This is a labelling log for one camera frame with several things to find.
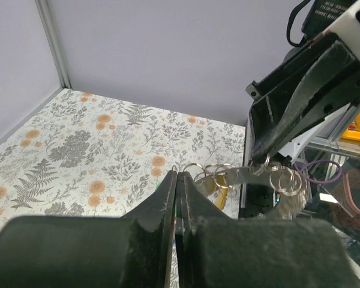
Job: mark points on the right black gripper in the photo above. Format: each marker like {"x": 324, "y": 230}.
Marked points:
{"x": 319, "y": 79}

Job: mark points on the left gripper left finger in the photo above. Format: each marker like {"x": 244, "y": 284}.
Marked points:
{"x": 134, "y": 250}

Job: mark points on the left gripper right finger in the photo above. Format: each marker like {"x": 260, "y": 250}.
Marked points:
{"x": 214, "y": 250}

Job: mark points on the yellow key tag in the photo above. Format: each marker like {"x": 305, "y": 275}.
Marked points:
{"x": 219, "y": 195}

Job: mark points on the metal key ring disc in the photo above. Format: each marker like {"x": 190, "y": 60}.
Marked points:
{"x": 269, "y": 191}

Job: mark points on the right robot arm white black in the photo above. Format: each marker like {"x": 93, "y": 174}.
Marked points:
{"x": 289, "y": 152}

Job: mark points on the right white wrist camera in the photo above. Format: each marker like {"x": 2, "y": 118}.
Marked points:
{"x": 347, "y": 27}

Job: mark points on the right aluminium frame post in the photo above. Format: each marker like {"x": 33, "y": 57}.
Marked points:
{"x": 54, "y": 41}

